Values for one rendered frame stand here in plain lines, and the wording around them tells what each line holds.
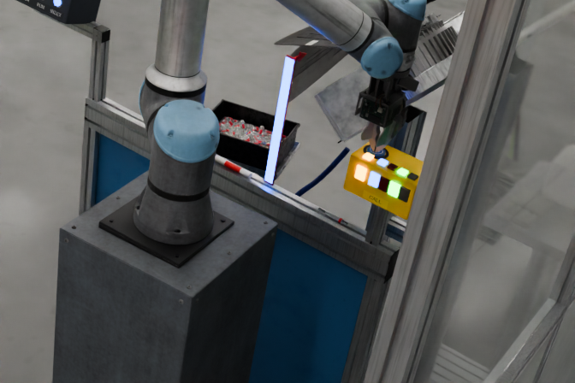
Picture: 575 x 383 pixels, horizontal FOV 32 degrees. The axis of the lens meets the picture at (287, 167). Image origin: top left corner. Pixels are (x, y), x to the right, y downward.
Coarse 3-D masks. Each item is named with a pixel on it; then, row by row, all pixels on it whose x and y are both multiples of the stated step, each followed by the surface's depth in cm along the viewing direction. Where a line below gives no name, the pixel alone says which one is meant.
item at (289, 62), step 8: (288, 64) 220; (288, 72) 220; (288, 80) 221; (288, 88) 222; (280, 96) 224; (280, 104) 225; (280, 112) 226; (280, 120) 227; (280, 128) 228; (272, 136) 230; (280, 136) 229; (272, 144) 231; (272, 152) 232; (272, 160) 233; (272, 168) 234; (272, 176) 234
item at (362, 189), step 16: (368, 144) 216; (352, 160) 212; (368, 160) 211; (400, 160) 213; (416, 160) 214; (352, 176) 214; (368, 176) 212; (384, 176) 209; (400, 176) 208; (352, 192) 216; (368, 192) 213; (384, 192) 211; (384, 208) 212; (400, 208) 210
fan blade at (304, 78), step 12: (300, 48) 271; (312, 48) 265; (324, 48) 260; (336, 48) 258; (312, 60) 262; (324, 60) 259; (336, 60) 256; (300, 72) 263; (312, 72) 260; (324, 72) 257; (300, 84) 261
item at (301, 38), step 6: (300, 30) 238; (306, 30) 237; (312, 30) 236; (288, 36) 236; (294, 36) 235; (300, 36) 233; (306, 36) 233; (312, 36) 232; (318, 36) 231; (276, 42) 235; (282, 42) 233; (288, 42) 232; (294, 42) 230; (300, 42) 229; (306, 42) 229; (318, 42) 228; (324, 42) 227
